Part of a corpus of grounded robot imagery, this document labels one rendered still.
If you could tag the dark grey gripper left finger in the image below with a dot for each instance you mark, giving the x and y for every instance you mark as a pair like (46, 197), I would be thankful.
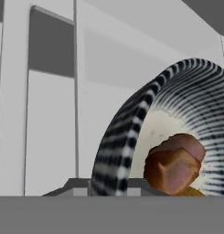
(76, 186)

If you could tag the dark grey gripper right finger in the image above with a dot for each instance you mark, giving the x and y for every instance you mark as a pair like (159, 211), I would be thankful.
(135, 187)

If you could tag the black and white striped bowl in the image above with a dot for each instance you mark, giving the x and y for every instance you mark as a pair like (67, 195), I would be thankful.
(128, 143)

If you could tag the brown chicken drumstick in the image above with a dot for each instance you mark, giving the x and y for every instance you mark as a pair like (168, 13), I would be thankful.
(174, 164)

